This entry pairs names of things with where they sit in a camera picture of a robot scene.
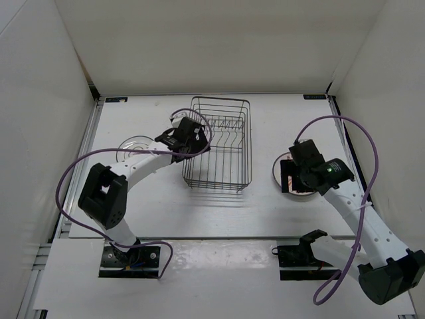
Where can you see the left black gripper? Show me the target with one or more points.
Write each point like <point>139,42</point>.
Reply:
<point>201,145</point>

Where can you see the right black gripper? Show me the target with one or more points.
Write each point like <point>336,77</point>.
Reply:
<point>288,168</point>

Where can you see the white plate red pattern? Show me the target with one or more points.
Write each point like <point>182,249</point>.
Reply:
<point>276,176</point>

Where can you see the wire dish rack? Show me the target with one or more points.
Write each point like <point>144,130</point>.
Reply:
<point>228,165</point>

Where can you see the white plate spiral pattern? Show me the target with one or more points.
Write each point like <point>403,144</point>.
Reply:
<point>138,142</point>

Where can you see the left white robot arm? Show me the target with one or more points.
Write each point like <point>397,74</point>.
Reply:
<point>105,192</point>

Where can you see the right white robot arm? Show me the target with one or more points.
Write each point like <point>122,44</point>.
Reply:
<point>383,265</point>

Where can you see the right blue corner label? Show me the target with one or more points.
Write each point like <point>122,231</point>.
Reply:
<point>314,97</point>

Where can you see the blue corner label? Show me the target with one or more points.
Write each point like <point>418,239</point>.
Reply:
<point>314,97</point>
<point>116,99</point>

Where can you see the left blue corner label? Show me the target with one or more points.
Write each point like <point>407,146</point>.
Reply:
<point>116,99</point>

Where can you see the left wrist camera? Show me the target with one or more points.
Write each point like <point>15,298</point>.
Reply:
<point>177,118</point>

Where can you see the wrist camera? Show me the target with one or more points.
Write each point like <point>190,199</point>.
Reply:
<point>300,141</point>
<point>177,118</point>

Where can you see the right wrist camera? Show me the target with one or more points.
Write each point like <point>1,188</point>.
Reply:
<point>300,141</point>

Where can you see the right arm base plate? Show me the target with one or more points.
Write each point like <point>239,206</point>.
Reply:
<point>296,266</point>

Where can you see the left aluminium rail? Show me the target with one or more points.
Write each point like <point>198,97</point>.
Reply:
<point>62,225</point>

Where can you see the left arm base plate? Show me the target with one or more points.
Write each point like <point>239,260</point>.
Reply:
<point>142,263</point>

